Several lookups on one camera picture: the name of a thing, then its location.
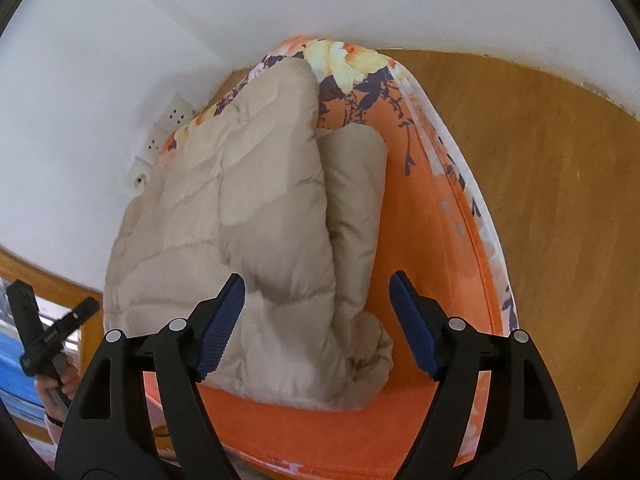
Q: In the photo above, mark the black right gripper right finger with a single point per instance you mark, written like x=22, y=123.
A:
x=525, y=432

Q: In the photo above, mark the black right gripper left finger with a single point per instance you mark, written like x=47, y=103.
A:
x=107, y=432

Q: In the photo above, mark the beige puffer down jacket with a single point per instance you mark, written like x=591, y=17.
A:
x=262, y=191

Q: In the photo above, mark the person's left hand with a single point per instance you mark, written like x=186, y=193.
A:
x=68, y=383

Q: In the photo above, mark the orange floral folded blanket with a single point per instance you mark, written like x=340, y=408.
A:
x=435, y=226

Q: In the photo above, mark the wooden window frame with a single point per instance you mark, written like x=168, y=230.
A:
x=59, y=291

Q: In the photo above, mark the white wall socket panel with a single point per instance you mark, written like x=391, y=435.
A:
x=177, y=113

